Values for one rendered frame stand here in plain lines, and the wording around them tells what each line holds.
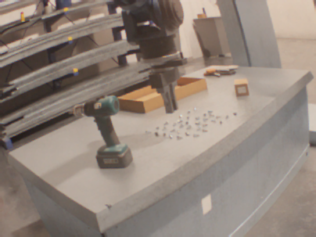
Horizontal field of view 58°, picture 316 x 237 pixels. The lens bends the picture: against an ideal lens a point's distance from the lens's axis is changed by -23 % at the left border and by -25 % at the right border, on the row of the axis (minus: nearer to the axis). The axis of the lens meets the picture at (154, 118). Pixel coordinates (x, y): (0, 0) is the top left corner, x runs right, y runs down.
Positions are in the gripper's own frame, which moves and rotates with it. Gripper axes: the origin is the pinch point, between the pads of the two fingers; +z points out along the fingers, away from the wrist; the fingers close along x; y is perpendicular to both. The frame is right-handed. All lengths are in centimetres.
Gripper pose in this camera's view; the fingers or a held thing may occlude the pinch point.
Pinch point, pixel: (170, 105)
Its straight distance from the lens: 128.0
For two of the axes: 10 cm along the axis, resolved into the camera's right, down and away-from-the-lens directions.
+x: -4.9, 3.5, -8.0
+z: 2.1, 9.4, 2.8
